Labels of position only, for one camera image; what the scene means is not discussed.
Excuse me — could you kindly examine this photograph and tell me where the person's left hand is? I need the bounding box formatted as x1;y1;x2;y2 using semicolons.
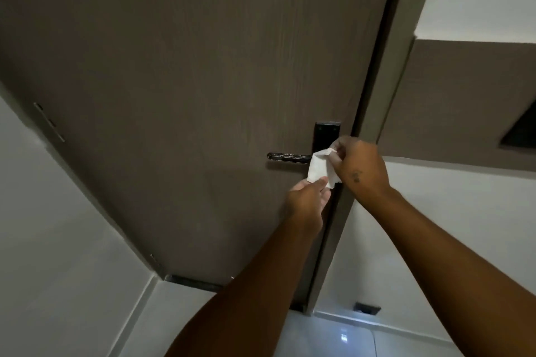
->
286;176;333;233

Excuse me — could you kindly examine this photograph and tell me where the brown wall panel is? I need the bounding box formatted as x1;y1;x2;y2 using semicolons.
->
378;38;536;172

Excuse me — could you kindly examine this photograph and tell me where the person's right hand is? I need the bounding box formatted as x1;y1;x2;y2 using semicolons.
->
327;136;392;202

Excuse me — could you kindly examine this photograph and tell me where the person's right forearm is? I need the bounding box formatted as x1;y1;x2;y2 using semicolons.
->
354;186;536;357

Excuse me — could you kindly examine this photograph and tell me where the black handle backplate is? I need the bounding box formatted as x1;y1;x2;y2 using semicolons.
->
312;121;342;158

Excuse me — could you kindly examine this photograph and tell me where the brown door frame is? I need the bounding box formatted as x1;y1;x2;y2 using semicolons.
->
308;0;444;316

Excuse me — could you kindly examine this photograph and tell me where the person's left forearm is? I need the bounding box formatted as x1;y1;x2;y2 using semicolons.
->
164;214;322;357

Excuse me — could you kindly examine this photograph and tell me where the brown wooden door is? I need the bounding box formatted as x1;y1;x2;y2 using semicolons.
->
0;0;403;313

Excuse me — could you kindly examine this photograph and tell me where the white tissue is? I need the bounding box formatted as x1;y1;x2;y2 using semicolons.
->
307;149;342;190

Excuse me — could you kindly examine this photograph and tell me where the black door handle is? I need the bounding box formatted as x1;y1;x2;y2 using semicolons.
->
267;152;313;163

